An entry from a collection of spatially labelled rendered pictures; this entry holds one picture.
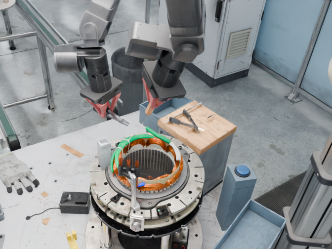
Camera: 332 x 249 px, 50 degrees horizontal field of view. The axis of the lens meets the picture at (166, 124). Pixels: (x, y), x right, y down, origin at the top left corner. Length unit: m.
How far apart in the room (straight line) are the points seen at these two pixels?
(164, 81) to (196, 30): 0.18
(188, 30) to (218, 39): 2.61
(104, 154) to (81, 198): 0.35
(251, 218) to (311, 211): 0.17
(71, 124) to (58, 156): 1.42
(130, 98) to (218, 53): 1.01
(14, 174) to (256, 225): 0.90
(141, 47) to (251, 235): 0.58
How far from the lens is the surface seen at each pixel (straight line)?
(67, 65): 0.90
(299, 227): 1.14
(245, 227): 1.00
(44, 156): 1.53
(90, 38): 0.86
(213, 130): 1.20
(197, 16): 0.57
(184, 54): 0.62
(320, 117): 3.42
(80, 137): 1.59
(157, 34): 0.66
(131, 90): 2.61
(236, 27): 3.27
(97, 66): 0.89
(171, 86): 0.75
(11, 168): 1.48
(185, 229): 1.20
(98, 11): 0.87
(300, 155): 2.92
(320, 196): 1.04
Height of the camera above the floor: 1.81
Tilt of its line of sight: 39 degrees down
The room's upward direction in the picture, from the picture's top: 5 degrees clockwise
